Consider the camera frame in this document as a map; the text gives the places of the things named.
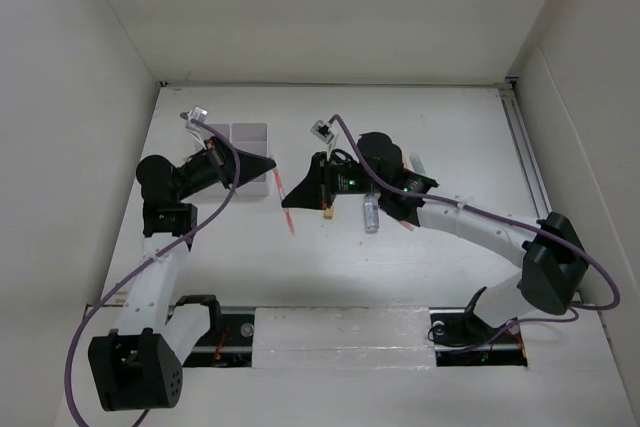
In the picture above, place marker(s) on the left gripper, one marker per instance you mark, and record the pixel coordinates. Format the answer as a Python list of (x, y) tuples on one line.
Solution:
[(221, 159)]

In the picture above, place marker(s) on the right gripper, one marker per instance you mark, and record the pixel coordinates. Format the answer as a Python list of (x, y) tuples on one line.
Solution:
[(316, 190)]

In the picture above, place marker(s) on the red highlighter pen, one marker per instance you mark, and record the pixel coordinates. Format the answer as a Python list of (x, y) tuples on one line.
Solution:
[(282, 195)]

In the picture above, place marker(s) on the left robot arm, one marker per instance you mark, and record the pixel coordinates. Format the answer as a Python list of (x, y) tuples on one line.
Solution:
[(138, 365)]

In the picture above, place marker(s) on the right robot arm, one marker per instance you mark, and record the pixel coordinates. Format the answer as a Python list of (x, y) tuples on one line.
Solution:
[(543, 251)]

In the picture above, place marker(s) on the white right organizer bin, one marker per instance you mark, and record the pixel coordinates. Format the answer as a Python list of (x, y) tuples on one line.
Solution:
[(253, 138)]

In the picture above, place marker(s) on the white organizer bin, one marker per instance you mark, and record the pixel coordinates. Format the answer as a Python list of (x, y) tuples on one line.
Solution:
[(253, 138), (224, 129)]

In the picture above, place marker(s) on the yellow eraser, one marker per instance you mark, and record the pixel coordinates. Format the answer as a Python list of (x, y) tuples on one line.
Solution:
[(328, 214)]

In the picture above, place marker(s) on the white left organizer bin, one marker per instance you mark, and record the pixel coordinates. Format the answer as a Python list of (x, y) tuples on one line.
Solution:
[(224, 129)]

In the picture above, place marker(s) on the clear glue bottle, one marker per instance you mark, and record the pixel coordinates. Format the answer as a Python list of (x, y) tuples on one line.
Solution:
[(371, 213)]

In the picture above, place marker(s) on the purple marker pen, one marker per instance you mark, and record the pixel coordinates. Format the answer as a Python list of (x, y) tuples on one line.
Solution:
[(407, 225)]

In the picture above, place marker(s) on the green highlighter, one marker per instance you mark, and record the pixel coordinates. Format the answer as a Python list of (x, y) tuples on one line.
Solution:
[(417, 164)]

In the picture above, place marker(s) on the black handled scissors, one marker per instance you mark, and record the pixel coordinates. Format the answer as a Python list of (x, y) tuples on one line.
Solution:
[(340, 156)]

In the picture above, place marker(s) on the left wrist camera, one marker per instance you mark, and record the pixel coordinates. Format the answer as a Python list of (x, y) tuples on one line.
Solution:
[(195, 118)]

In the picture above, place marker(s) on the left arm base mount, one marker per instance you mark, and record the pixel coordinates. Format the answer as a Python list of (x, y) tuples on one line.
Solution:
[(231, 346)]

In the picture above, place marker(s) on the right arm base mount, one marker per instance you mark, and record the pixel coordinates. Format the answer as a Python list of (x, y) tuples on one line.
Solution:
[(461, 341)]

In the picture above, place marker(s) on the aluminium side rail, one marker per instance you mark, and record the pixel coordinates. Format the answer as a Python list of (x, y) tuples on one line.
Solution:
[(523, 146)]

